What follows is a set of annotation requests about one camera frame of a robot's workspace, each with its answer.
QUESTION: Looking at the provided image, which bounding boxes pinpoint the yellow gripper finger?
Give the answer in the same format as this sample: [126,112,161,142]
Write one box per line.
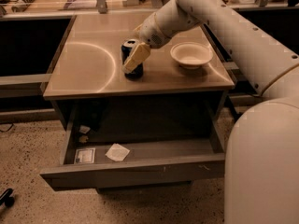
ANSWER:
[122,42,151,74]

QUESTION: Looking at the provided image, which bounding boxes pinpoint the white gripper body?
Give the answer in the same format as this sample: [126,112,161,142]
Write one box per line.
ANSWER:
[134,13,171,49]

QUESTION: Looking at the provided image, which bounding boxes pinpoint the blue pepsi can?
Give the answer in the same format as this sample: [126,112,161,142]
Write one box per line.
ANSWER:
[121,39,143,79]

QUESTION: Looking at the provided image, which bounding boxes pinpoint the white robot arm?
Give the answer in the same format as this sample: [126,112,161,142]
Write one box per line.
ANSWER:
[124,0,299,224]

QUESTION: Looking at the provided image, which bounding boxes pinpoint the grey cabinet with tan top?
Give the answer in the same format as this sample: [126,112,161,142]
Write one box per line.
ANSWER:
[39,10,236,194]

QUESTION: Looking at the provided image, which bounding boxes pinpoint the grey open top drawer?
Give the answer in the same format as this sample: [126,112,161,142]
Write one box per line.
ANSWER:
[40,103,224,189]

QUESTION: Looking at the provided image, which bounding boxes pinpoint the white paper bowl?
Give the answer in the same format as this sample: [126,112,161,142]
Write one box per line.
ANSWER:
[170,42,213,69]

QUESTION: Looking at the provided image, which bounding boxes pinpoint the purple white booklet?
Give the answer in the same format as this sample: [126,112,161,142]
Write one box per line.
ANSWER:
[64,0,96,10]

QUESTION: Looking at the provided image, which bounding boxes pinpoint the small white paper scrap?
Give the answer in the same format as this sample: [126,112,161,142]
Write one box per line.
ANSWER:
[78,125,91,134]

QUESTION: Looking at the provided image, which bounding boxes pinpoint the white paper napkin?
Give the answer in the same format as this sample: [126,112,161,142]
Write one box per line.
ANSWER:
[106,144,130,161]

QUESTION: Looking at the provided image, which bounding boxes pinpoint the small crumpled paper scrap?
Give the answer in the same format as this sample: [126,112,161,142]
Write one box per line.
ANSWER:
[78,135,88,144]

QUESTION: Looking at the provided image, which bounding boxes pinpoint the white label sticker card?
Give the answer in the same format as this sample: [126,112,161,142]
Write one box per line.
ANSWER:
[74,148,95,164]

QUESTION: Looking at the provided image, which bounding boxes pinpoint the black chair caster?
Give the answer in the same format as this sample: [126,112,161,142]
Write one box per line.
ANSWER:
[0,189,15,207]

